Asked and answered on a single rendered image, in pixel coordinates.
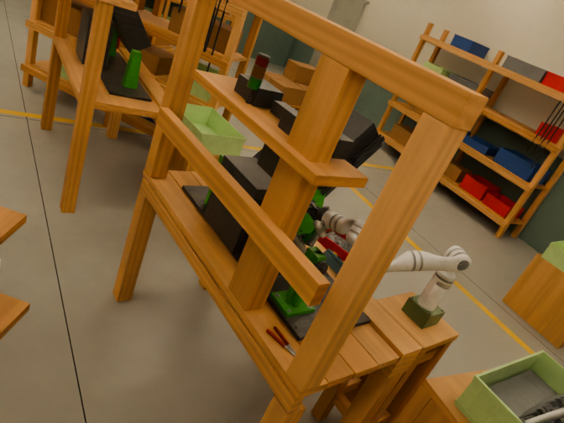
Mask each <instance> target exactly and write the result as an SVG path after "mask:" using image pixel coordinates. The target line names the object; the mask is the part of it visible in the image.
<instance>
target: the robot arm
mask: <svg viewBox="0 0 564 423"><path fill-rule="evenodd" d="M315 203H316V202H315V201H311V204H310V205H309V206H310V208H309V207H308V209H307V211H306V213H308V214H309V215H310V216H311V218H312V219H313V220H314V222H313V225H314V228H315V230H316V232H317V233H318V235H319V237H321V238H324V237H325V236H326V230H327V229H330V230H332V231H334V232H337V233H339V234H341V235H345V234H346V240H347V242H348V243H349V244H351V245H353V244H354V243H355V241H356V239H357V237H358V234H359V233H360V232H361V230H362V228H363V225H364V223H365V221H364V220H360V219H352V218H346V217H344V216H342V215H340V214H338V213H337V212H335V211H333V210H331V209H328V208H326V207H324V208H320V207H318V206H316V204H315ZM471 264H472V261H471V259H470V258H469V256H468V255H467V253H466V252H465V251H464V250H463V249H462V248H461V247H459V246H452V247H450V248H449V249H448V250H447V251H446V252H445V253H444V255H443V256H438V255H435V254H432V253H427V252H424V251H406V252H404V253H402V254H401V255H400V256H398V257H397V258H396V259H394V260H393V261H392V263H391V264H390V266H389V268H388V269H387V271H386V273H387V272H401V271H435V273H434V274H433V276H432V278H431V280H430V281H429V283H428V284H427V286H426V287H425V288H424V290H423V291H422V293H421V294H420V296H419V298H418V300H417V301H418V303H419V305H420V306H421V307H423V308H424V309H426V310H428V311H434V310H435V309H436V308H437V306H438V305H439V303H440V302H441V300H442V299H443V297H444V296H445V294H446V293H447V291H448V290H449V289H450V287H451V286H452V284H453V283H454V281H455V279H456V274H455V272H462V271H464V270H467V269H469V268H470V266H471Z"/></svg>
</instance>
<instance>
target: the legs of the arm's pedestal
mask: <svg viewBox="0 0 564 423"><path fill-rule="evenodd" d="M452 342H453V341H452ZM452 342H449V343H446V344H444V345H441V346H439V347H436V348H433V349H431V350H429V351H427V352H423V353H421V354H418V356H417V357H416V359H415V361H414V362H413V363H412V364H411V365H410V367H409V369H408V370H407V372H404V373H403V375H402V376H401V378H400V379H399V381H398V382H397V384H396V385H395V386H394V388H393V389H392V391H391V392H390V393H389V395H388V397H387V398H386V400H385V401H384V402H383V403H382V405H381V406H380V408H379V410H378V411H377V413H376V414H375V416H374V417H373V419H372V420H371V421H370V422H369V423H394V421H395V420H396V419H397V417H398V416H399V415H400V413H401V411H402V410H403V409H404V408H405V407H406V405H407V404H408V402H409V401H410V399H411V398H412V397H413V395H414V394H415V392H416V391H417V389H418V388H419V387H420V386H421V385H422V383H423V382H424V380H425V379H426V378H427V376H428V375H429V374H430V372H431V370H432V369H433V368H434V367H435V366H436V364H437V363H438V361H439V360H440V359H441V357H442V356H443V354H444V353H445V351H446V350H447V349H448V348H449V347H450V345H451V344H452ZM369 375H370V373H368V374H365V375H363V376H361V377H358V378H355V379H350V380H348V381H346V382H343V383H340V384H337V385H334V386H332V387H330V388H327V389H324V390H323V392H322V394H321V396H320V398H319V399H318V401H317V402H316V404H315V406H314V407H313V409H312V411H311V413H312V414H313V415H314V416H315V418H316V419H317V421H320V420H324V419H326V418H327V417H328V415H329V413H330V412H331V410H332V408H333V406H334V405H335V406H336V407H337V409H338V410H339V411H340V413H341V414H342V416H344V414H345V413H346V411H347V409H348V407H349V406H350V404H351V403H352V402H353V400H354V399H355V397H356V395H357V394H358V392H359V390H360V389H361V388H362V387H363V385H364V383H365V381H366V380H367V378H368V376H369Z"/></svg>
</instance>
